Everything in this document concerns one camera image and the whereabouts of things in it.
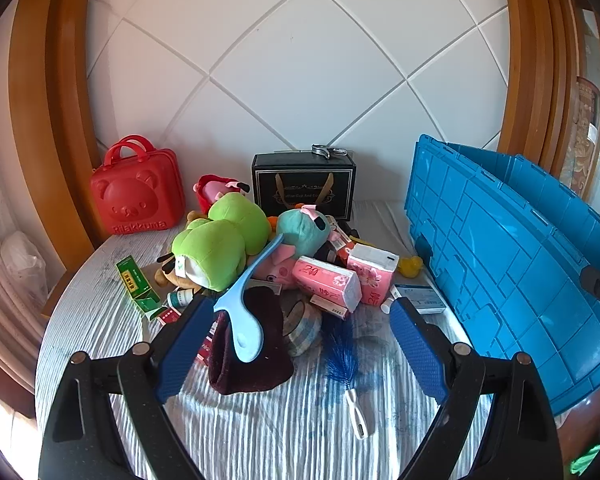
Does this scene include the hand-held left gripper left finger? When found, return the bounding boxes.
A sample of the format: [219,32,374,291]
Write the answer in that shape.
[39,296,217,480]

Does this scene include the patterned rolled carpet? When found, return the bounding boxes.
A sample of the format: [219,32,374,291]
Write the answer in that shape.
[572,77,600,201]

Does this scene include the pink tissue pack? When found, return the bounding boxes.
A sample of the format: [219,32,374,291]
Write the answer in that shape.
[346,244,400,308]
[292,256,362,311]

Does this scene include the curved wooden frame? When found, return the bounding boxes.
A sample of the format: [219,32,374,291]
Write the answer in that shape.
[10,0,111,311]
[497,0,581,181]

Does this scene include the red and pink plush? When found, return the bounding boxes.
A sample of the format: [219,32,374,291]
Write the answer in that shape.
[192,174,251,216]

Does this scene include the small white green bottle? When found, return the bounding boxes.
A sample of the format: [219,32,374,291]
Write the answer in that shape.
[167,287,201,308]

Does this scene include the red bear suitcase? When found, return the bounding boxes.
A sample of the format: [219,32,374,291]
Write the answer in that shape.
[90,135,186,236]

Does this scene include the black gift box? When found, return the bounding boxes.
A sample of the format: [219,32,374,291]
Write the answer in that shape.
[251,152,357,222]

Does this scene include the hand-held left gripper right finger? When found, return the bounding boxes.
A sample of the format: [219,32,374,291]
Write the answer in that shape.
[389,296,563,480]

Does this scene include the dark maroon beanie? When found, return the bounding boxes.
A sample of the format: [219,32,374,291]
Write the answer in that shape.
[207,287,295,396]

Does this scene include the light blue plastic shoehorn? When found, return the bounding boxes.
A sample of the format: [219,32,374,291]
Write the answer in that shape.
[214,234,285,363]

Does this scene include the metal clip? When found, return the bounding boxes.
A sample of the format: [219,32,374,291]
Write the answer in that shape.
[311,143,350,158]

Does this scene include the white plastic bag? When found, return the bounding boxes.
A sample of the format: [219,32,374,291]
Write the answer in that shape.
[0,232,48,311]

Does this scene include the small red white box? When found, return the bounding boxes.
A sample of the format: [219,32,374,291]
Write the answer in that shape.
[330,232,361,257]

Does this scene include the white and blue box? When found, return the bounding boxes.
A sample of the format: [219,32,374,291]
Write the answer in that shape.
[391,282,448,316]

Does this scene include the blue plastic storage crate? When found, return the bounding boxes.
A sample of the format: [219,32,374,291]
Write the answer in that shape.
[404,134,600,417]

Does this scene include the plaid cloth pouch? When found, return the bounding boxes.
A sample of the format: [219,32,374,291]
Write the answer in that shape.
[280,292,323,358]

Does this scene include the brown bear plush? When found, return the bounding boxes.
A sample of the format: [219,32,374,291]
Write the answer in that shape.
[154,209,212,291]

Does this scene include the white wood-grain desktop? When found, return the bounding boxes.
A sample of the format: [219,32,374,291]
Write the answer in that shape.
[35,200,496,480]

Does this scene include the pink pig plush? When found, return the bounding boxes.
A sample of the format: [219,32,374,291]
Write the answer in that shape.
[252,245,301,283]

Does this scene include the blue bottle brush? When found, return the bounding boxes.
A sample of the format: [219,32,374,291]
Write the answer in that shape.
[322,320,371,441]

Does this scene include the green bag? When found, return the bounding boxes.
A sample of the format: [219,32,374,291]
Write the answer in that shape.
[570,442,600,476]

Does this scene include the green frog plush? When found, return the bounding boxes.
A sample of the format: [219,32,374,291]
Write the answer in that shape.
[172,222,248,293]
[207,192,272,256]

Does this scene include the green medicine box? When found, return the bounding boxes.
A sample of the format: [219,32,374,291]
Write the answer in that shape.
[116,256,163,317]

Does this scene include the teal and pink plush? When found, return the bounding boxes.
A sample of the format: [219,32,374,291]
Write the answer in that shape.
[276,205,338,258]

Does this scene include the yellow duck plush green hat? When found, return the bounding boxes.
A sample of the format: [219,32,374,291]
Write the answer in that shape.
[397,255,425,278]

